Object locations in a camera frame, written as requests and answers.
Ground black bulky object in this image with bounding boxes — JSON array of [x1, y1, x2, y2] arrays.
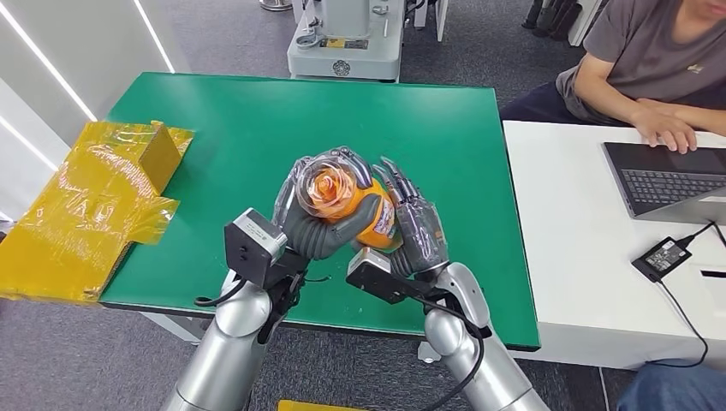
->
[[521, 0, 586, 42]]

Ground dark grey laptop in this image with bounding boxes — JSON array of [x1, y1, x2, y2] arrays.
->
[[602, 141, 726, 226]]

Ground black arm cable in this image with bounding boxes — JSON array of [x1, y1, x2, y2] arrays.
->
[[194, 277, 251, 308], [422, 297, 486, 411]]

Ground pale grey machine base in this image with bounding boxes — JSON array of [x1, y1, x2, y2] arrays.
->
[[286, 0, 407, 83]]

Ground white table leg brace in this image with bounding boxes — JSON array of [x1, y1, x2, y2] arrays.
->
[[140, 312, 209, 345]]

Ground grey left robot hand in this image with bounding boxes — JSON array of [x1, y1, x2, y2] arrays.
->
[[271, 146, 384, 262]]

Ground black power adapter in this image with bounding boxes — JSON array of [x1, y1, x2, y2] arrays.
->
[[631, 236, 693, 283]]

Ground yellow taped cardboard box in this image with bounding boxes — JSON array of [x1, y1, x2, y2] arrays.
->
[[0, 120, 197, 305]]

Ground person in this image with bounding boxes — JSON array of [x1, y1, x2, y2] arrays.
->
[[498, 0, 726, 155]]

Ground black adapter laptop cable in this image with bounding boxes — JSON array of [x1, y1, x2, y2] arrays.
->
[[675, 221, 726, 251]]

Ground white furniture panel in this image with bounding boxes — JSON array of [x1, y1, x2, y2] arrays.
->
[[567, 0, 605, 48]]

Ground person's right hand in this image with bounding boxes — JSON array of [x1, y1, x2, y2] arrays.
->
[[629, 104, 699, 155]]

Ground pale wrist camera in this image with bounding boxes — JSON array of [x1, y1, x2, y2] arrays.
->
[[346, 247, 411, 305], [223, 208, 289, 288]]

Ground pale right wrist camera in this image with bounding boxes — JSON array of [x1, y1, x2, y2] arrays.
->
[[346, 247, 411, 305]]

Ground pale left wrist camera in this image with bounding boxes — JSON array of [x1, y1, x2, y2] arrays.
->
[[223, 208, 289, 288]]

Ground yellow flat item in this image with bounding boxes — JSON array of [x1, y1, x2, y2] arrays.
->
[[277, 399, 367, 411]]

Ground white table foot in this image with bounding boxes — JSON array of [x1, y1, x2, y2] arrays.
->
[[418, 340, 443, 365]]

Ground white wall light strip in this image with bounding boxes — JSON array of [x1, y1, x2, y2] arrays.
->
[[133, 0, 177, 74], [0, 0, 98, 122]]

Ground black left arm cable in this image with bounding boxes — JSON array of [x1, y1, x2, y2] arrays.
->
[[194, 277, 251, 308]]

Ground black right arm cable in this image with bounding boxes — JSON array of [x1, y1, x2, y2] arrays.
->
[[422, 297, 486, 411]]

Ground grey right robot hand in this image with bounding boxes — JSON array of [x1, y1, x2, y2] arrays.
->
[[371, 157, 449, 279]]

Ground person's leg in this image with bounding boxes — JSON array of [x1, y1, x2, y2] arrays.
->
[[616, 360, 726, 411]]

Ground black adapter mains cable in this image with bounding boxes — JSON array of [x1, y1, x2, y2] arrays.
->
[[646, 277, 710, 370]]

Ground orange bottle with label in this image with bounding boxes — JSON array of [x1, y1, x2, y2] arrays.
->
[[295, 158, 404, 253]]

